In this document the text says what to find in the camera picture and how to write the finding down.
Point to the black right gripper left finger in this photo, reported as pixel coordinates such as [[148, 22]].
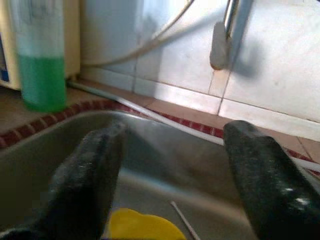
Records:
[[80, 180]]

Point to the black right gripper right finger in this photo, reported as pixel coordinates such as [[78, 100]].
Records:
[[270, 180]]

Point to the yellow plastic bowl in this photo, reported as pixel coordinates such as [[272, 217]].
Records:
[[145, 227]]

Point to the stainless steel sink basin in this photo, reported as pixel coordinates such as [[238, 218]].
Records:
[[160, 160]]

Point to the thin white stick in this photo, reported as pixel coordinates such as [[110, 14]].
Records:
[[185, 220]]

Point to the green dish soap bottle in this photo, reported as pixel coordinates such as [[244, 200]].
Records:
[[42, 82]]

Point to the metal faucet pipe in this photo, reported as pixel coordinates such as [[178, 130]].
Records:
[[220, 47]]

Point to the cream water ionizer machine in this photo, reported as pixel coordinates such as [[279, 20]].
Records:
[[72, 37]]

